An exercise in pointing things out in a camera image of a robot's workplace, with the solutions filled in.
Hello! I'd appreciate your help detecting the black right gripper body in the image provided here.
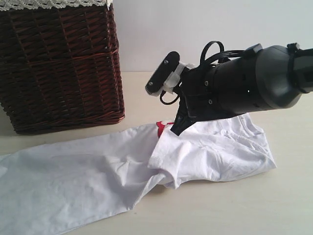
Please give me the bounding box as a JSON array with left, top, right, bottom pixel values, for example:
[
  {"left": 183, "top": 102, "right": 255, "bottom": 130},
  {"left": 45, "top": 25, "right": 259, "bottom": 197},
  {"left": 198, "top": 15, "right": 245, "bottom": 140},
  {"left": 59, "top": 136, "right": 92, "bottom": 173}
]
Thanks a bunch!
[{"left": 175, "top": 93, "right": 195, "bottom": 127}]

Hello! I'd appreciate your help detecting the white t-shirt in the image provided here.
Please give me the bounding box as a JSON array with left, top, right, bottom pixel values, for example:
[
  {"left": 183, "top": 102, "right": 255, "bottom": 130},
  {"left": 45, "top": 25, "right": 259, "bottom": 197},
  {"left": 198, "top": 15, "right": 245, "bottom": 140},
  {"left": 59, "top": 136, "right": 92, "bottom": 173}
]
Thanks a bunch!
[{"left": 0, "top": 114, "right": 276, "bottom": 235}]

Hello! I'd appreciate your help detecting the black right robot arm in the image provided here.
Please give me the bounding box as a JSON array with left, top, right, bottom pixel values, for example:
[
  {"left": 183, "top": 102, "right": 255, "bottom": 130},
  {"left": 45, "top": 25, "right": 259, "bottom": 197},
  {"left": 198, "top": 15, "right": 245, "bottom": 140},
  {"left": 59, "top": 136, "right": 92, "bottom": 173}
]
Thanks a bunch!
[{"left": 171, "top": 43, "right": 313, "bottom": 135}]

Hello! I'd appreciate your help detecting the dark brown wicker basket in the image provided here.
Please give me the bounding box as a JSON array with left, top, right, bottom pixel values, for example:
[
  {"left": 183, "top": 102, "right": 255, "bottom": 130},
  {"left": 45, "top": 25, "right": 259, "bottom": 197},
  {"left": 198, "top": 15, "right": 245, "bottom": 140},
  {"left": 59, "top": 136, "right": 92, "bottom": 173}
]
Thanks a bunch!
[{"left": 0, "top": 3, "right": 125, "bottom": 135}]

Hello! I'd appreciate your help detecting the grey mesh fabric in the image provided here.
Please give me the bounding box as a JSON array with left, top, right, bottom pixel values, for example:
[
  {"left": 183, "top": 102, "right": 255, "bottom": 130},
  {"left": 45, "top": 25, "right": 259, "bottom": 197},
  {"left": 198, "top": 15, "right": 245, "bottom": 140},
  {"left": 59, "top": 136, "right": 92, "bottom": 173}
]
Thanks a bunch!
[{"left": 0, "top": 0, "right": 112, "bottom": 11}]

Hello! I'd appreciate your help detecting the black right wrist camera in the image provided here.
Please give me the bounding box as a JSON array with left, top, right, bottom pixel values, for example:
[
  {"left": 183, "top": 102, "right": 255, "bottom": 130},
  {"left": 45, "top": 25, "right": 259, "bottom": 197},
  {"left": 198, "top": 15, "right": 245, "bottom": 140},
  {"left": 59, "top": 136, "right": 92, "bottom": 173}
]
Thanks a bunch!
[{"left": 145, "top": 51, "right": 196, "bottom": 96}]

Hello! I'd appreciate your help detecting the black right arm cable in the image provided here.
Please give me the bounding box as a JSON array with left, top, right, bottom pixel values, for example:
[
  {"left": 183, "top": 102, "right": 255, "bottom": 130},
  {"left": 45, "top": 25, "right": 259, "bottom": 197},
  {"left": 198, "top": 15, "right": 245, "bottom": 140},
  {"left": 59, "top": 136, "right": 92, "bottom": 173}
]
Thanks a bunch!
[{"left": 199, "top": 41, "right": 247, "bottom": 69}]

